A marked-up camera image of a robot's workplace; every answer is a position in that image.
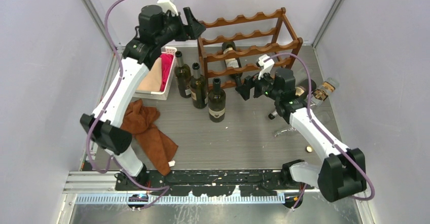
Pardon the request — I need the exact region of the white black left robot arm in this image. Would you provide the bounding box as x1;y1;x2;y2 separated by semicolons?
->
80;5;206;190

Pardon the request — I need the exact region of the pink folded cloth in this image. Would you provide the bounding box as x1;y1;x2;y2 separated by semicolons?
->
160;53;173;91

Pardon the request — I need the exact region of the gold bottle cap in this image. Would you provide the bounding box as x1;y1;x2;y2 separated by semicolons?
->
306;146;313;153

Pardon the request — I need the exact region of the brown towel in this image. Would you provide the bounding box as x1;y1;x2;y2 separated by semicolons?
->
121;99;178;176

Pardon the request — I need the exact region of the peach folded cloth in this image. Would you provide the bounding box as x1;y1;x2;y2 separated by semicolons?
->
137;57;163;92

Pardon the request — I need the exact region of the brown wooden wine rack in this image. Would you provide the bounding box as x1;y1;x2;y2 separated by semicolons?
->
197;7;303;90

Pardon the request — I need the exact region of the clear lying bottle upper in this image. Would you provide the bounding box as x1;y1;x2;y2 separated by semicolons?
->
294;68;308;84

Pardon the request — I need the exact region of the clear bottle brown label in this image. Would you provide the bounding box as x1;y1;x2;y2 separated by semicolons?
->
310;78;340;109

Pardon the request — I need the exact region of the clear lying bottle lower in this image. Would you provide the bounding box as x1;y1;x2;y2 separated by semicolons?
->
273;111;332;138

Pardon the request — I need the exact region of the dark lying wine bottle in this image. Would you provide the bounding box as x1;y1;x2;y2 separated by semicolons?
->
268;80;316;120

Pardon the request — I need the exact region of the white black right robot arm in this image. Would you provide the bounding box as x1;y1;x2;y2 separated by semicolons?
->
236;68;368;202

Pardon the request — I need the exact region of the green bottle far left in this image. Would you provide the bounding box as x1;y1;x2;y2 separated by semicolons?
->
174;51;191;98

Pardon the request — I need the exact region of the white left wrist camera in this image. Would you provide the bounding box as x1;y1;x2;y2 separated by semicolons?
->
157;0;179;16

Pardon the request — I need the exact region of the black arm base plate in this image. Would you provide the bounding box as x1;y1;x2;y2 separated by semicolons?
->
116;168;315;198

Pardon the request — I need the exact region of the dark bottle white label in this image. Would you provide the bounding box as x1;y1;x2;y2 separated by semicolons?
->
222;41;242;87

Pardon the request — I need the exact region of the white plastic basket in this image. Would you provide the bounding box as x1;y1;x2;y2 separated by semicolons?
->
133;47;177;100

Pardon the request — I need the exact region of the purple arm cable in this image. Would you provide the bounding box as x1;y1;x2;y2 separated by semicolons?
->
84;0;170;210
267;52;376;201

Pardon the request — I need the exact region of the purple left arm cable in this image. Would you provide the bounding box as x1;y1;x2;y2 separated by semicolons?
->
84;0;170;210

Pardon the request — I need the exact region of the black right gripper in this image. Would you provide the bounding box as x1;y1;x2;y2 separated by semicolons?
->
236;66;282;101

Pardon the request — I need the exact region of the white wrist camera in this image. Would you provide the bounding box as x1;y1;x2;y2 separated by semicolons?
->
256;54;275;80
157;0;179;16

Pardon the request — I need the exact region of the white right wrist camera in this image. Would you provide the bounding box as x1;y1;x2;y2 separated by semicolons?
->
256;54;275;80

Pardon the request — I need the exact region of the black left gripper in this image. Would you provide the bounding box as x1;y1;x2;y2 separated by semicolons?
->
155;7;205;47

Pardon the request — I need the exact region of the clear lying bottle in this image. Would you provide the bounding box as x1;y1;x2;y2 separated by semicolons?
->
294;68;308;84
273;111;332;138

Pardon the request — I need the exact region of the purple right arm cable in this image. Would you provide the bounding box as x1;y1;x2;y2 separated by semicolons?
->
267;52;376;201

